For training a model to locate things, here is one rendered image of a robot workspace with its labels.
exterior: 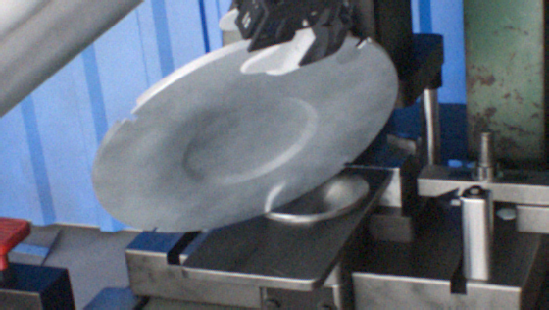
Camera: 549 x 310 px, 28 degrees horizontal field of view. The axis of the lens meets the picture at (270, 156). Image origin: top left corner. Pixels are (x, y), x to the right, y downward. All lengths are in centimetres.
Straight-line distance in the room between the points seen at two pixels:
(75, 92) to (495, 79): 159
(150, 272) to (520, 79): 50
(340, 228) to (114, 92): 173
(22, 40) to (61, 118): 239
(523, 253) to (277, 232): 26
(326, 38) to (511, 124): 62
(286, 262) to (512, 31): 47
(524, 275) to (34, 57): 74
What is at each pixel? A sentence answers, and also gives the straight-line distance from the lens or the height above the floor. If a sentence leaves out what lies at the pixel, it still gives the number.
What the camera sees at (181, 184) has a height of 86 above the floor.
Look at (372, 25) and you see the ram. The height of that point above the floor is 95.
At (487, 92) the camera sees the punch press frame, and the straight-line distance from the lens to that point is 139.
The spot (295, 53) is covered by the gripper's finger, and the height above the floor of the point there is 101.
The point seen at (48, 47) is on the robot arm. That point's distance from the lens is 49.
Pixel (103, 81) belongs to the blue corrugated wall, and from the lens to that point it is 277.
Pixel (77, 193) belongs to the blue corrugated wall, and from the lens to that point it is 295.
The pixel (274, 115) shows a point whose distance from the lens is 98.
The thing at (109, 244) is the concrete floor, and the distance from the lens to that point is 290.
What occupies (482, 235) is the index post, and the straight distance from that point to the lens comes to 111.
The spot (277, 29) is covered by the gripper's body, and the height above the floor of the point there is 105.
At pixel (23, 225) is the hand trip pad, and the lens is 125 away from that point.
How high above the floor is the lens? 127
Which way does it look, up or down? 23 degrees down
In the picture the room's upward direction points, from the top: 6 degrees counter-clockwise
